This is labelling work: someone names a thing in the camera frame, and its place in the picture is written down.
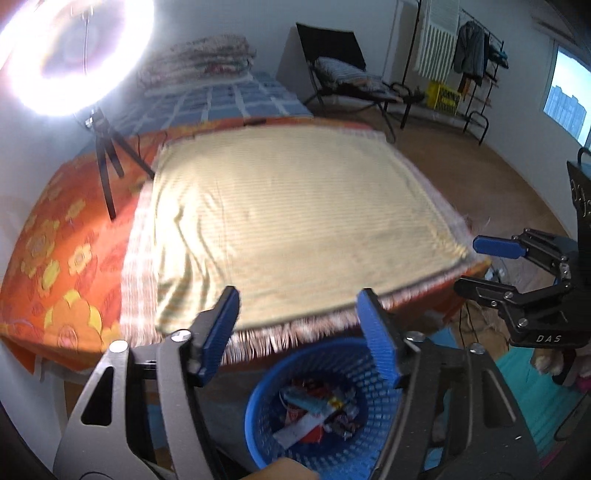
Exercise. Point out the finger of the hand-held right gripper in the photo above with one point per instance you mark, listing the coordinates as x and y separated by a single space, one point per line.
498 247
480 288

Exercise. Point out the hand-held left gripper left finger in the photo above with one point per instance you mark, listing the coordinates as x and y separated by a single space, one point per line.
226 323

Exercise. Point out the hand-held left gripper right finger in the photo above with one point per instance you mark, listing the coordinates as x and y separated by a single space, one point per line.
376 332

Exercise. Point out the blue plastic mesh basket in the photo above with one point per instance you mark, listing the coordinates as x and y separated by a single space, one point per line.
323 360

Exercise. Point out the person's right hand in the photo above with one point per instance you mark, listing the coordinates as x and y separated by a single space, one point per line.
547 362

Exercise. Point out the window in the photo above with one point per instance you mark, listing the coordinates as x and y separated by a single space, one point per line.
568 99

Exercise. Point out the yellow striped blanket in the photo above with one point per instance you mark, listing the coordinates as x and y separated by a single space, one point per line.
286 212

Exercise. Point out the black clothes rack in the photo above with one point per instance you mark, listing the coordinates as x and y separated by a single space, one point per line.
482 120

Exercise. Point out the teal cloth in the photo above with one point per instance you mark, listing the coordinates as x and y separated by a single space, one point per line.
540 401

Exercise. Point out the yellow plastic crate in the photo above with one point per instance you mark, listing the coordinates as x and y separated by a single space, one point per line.
442 98

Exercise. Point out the orange floral bed sheet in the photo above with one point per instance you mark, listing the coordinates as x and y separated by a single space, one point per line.
60 258

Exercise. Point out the teal hanging garment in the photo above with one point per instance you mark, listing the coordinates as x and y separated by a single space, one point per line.
498 56

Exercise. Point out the grey hanging jacket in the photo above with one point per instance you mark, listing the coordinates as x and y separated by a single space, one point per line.
471 50

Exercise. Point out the white radiator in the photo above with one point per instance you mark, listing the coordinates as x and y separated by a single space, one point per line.
438 41

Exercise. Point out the black coat stand pole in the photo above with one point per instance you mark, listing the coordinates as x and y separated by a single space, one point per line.
411 46

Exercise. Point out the blue checked quilt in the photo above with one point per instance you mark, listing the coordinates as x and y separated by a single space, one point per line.
217 104

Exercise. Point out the striped cushion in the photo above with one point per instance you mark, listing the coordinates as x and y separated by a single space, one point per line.
351 76

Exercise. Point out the black folding chair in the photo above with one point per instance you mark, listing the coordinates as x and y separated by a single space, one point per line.
328 46

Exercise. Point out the folded floral quilts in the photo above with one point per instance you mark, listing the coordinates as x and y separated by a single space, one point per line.
198 60

